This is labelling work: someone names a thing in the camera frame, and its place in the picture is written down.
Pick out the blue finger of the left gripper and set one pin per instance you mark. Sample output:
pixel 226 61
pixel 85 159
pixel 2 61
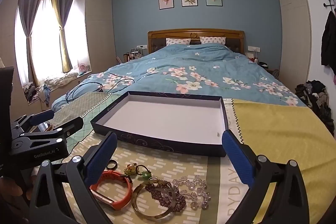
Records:
pixel 42 115
pixel 57 134

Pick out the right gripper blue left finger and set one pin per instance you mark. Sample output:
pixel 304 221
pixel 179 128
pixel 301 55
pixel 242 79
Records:
pixel 49 203

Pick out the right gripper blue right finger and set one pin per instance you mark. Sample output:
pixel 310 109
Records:
pixel 289 202

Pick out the orange smart watch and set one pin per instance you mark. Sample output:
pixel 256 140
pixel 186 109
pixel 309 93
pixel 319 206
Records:
pixel 113 189

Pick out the gold green knot charm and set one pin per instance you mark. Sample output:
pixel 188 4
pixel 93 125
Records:
pixel 131 169

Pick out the green jade pendant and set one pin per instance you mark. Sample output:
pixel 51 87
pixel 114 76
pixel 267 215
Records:
pixel 143 171

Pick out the tortoiseshell bangle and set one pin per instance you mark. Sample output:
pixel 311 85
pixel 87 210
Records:
pixel 161 191

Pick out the clothes on window seat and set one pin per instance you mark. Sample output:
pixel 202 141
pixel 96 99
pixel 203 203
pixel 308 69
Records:
pixel 43 92

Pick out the pink small fan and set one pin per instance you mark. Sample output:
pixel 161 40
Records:
pixel 84 68

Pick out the left nightstand clutter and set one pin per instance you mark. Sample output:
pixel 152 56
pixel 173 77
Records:
pixel 135 53

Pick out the pile of dark clothes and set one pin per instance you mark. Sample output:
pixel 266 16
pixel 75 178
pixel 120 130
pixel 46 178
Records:
pixel 314 95

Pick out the left grey curtain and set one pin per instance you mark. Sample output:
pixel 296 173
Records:
pixel 27 11

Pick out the dark blue cardboard box tray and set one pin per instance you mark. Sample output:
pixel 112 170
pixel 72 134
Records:
pixel 190 124

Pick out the right grey yellow curtain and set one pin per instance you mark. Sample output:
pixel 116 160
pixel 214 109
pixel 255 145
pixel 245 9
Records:
pixel 62 10

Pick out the beige wardrobe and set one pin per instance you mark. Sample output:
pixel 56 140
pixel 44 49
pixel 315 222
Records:
pixel 296 42

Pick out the left patterned pillow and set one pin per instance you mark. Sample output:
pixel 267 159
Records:
pixel 173 41

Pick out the patterned pillow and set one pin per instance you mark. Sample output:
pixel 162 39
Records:
pixel 212 39
pixel 173 41

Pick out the black hanging jacket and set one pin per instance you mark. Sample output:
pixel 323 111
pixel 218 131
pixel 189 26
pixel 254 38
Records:
pixel 329 43

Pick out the blue floral duvet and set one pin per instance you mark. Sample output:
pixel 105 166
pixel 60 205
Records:
pixel 204 69

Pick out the right patterned pillow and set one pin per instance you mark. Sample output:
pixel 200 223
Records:
pixel 212 39

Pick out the wooden headboard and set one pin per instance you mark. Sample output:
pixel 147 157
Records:
pixel 157 39

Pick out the white wall socket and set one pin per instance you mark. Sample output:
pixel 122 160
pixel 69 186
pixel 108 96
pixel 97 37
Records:
pixel 253 49

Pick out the wall coat hook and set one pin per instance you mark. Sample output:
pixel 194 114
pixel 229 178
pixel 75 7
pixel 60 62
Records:
pixel 330 4

